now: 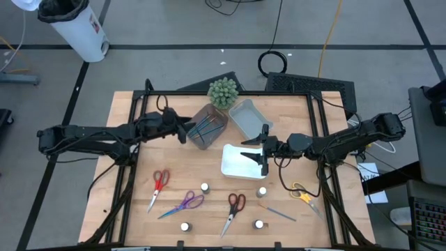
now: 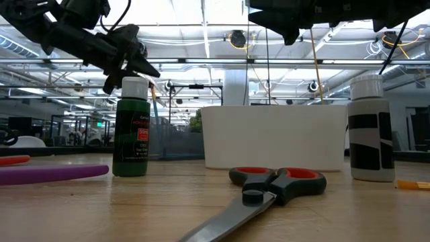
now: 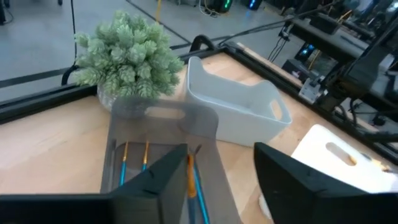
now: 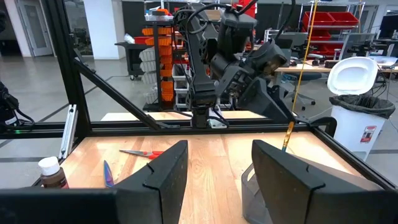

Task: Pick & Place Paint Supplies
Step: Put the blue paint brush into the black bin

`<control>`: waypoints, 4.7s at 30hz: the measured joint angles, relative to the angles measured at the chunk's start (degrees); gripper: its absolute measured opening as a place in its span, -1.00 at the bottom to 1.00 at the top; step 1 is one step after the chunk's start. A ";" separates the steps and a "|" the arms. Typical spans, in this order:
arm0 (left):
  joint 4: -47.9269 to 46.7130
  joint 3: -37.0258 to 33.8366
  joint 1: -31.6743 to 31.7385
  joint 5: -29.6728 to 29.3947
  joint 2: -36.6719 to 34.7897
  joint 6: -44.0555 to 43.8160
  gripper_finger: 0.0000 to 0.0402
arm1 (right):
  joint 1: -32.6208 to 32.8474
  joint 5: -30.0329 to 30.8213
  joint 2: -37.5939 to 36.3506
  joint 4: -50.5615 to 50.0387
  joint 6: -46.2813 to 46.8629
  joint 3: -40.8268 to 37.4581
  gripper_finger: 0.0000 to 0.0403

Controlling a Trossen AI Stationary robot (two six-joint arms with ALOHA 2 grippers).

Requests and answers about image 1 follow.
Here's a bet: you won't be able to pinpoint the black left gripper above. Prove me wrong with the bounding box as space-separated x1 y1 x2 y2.
160 107 197 145

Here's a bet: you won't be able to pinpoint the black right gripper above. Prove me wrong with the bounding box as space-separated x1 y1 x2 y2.
240 123 290 177

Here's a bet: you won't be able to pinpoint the white plastic bin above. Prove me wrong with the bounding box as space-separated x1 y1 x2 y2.
220 143 268 181

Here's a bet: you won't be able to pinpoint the red handled scissors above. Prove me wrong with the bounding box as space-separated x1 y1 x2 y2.
146 168 171 215

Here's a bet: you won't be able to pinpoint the black and red scissors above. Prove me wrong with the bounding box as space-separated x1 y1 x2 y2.
220 192 247 239

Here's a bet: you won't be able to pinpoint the yellow handled scissors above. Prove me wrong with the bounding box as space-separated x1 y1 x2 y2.
289 181 323 220

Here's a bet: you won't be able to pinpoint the purple handled scissors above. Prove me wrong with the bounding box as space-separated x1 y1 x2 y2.
157 190 206 220

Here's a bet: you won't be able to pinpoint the light grey plastic bin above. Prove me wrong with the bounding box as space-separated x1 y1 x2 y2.
227 98 275 141

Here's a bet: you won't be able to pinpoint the dark translucent grey bin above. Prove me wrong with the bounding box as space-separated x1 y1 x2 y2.
185 102 230 151

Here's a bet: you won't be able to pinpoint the artificial green plant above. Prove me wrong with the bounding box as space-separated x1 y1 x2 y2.
206 77 240 110

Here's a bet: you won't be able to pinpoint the white paper sheet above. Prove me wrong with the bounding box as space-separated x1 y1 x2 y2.
356 162 389 204

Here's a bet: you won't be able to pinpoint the white trash can black bag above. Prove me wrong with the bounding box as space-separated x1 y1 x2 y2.
10 0 111 63

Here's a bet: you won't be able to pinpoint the grey metal floor base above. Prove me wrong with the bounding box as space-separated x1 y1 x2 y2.
0 71 40 86

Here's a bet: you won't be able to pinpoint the black device on desk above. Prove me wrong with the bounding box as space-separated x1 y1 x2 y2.
420 77 446 128

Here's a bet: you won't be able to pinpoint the backlit computer keyboard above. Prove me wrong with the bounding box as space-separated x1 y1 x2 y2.
410 197 446 247

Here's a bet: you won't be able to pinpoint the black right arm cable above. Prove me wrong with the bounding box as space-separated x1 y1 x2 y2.
274 156 322 198

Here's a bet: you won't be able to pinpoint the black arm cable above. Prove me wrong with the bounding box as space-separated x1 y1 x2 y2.
274 156 322 198
86 161 118 201

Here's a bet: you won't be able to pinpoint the black aluminium table frame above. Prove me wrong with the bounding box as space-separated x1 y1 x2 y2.
78 78 378 251

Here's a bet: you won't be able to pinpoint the coiled black floor cable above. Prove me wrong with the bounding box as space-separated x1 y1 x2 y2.
257 0 289 79

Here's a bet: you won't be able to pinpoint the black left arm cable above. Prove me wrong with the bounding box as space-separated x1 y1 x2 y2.
86 161 118 201

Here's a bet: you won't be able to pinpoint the white cable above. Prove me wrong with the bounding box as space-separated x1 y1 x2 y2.
347 118 397 155

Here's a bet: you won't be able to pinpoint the yellow hanging cable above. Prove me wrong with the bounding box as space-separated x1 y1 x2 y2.
317 0 344 79

